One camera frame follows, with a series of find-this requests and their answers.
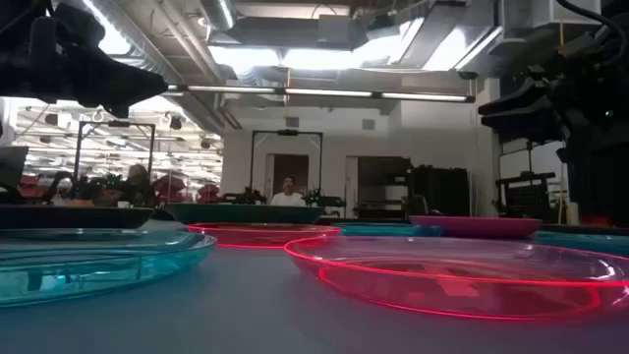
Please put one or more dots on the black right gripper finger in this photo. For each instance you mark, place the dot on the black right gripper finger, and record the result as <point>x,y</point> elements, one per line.
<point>531,128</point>
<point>531,98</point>

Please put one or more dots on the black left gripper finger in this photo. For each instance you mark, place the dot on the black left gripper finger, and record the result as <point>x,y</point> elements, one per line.
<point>118,81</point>
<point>117,110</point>

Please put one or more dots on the large magenta plastic plate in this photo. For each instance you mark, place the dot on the large magenta plastic plate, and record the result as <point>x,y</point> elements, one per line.
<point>476,227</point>

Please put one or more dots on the large grey plastic plate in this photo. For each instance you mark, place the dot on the large grey plastic plate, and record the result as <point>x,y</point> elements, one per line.
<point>74,217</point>

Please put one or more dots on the clear teal plastic plate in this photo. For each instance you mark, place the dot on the clear teal plastic plate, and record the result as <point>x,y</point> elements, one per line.
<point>98,265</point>
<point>585,242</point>
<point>383,229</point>

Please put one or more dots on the clear red plastic plate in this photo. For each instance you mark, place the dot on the clear red plastic plate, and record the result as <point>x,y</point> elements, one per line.
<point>260,235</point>
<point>467,285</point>

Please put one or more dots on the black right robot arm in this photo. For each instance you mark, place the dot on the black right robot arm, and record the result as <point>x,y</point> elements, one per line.
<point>602,187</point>

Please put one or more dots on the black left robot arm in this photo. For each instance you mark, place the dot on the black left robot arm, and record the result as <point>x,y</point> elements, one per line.
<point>12,44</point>

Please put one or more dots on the person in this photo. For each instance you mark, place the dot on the person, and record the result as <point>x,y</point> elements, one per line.
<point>288,194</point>
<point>137,187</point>

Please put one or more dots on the red chair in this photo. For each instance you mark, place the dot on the red chair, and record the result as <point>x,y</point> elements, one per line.
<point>169,189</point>
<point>209,193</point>

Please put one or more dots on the long ceiling light tube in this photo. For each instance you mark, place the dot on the long ceiling light tube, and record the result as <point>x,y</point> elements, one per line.
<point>423,97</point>
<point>328,92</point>
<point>231,89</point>

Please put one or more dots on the dark storage cabinet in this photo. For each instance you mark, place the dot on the dark storage cabinet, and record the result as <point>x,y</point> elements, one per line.
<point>442,192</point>

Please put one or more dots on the grey monitor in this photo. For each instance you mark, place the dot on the grey monitor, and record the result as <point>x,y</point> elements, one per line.
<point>12,167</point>

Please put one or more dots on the large green plastic plate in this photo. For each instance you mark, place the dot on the large green plastic plate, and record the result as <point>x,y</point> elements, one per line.
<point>245,214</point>

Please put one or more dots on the dark brown door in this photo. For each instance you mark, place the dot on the dark brown door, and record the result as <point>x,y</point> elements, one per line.
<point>291,169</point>

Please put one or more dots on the black robot station frame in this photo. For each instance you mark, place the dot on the black robot station frame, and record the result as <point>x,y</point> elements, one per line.
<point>77,147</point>
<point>322,162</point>

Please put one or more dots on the silver ventilation duct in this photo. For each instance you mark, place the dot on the silver ventilation duct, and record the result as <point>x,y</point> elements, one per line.
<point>218,12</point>

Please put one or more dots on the grey wall vent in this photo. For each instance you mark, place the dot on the grey wall vent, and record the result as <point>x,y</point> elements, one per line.
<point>368,124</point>
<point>292,122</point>

